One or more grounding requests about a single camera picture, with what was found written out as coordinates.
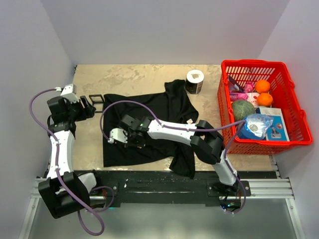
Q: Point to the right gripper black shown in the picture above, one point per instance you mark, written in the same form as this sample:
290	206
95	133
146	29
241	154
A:
141	144

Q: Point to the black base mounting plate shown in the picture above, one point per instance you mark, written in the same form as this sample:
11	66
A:
155	187

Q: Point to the lower orange fruit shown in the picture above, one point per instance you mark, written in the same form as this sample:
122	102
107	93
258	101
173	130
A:
265	100

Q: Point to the green melon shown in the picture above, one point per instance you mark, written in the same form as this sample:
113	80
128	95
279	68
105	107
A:
242	109

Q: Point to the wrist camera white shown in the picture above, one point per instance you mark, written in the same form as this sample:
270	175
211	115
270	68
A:
118	134
68	92

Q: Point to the upper orange fruit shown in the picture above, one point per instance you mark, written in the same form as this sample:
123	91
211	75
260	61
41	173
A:
262	86

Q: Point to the aluminium rail frame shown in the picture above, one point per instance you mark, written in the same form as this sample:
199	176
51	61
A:
269	212

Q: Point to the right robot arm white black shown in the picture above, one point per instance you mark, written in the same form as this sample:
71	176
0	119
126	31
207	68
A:
204	140

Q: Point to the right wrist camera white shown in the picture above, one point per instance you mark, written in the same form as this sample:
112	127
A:
118	134

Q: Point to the purple box in basket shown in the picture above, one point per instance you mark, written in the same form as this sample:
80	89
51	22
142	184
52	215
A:
233	86

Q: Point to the black garment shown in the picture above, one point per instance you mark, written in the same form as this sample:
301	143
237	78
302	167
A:
173	105

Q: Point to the toilet paper roll dark wrapper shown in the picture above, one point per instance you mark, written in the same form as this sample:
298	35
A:
194	81

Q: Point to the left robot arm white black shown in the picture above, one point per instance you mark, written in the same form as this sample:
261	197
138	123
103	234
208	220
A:
61	179

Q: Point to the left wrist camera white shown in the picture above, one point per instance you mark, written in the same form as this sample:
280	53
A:
68	92

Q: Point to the red plastic basket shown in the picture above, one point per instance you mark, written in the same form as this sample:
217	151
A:
284	97

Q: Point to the white blue booklet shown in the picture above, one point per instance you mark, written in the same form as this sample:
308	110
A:
277	131

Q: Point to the orange fruit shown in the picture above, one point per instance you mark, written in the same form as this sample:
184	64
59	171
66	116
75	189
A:
265	100
262	86

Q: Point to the pink snack packet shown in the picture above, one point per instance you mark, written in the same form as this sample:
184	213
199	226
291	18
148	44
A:
249	94

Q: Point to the black wire frame stand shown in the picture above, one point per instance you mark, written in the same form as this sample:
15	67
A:
97	102

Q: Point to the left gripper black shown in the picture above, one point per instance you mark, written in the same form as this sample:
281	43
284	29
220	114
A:
87	112

